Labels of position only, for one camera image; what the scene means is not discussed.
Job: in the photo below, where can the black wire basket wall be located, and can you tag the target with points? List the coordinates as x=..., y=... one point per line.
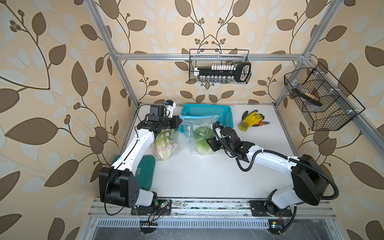
x=339, y=105
x=208, y=57

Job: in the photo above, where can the clear plastic bag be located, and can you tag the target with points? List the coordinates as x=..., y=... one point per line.
x=190, y=124

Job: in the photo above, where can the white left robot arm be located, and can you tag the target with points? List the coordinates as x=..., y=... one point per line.
x=118, y=185

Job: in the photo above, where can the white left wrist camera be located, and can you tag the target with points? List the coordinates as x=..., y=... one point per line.
x=169, y=108

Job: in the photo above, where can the red handled pliers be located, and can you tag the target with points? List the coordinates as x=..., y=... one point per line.
x=262, y=123

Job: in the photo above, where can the yellow black work glove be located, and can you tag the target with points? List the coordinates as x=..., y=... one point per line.
x=250, y=120

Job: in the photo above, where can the pale chinese cabbage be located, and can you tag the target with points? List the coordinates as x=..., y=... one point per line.
x=201, y=135

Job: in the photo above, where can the black wire basket back wall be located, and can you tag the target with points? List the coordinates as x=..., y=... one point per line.
x=208, y=57

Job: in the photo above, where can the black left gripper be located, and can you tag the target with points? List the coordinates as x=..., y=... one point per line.
x=175, y=122

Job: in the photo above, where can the black socket bit holder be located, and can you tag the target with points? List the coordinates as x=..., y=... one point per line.
x=238, y=73

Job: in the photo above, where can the black brush in basket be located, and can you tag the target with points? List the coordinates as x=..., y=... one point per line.
x=308, y=97

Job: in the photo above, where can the green plastic tool case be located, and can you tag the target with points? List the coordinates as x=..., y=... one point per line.
x=145, y=171

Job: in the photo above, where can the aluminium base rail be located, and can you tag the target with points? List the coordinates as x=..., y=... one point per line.
x=189, y=213

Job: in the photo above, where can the teal plastic basket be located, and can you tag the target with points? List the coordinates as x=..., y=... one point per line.
x=197, y=110

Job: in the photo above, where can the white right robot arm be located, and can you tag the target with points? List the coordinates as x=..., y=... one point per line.
x=309, y=182

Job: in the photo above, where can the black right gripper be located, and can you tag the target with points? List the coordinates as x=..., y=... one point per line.
x=213, y=144

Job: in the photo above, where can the clear pink-dotted zipper bag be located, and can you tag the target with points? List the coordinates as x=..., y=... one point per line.
x=166, y=145

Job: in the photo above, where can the black wire basket right wall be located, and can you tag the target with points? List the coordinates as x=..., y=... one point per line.
x=339, y=105

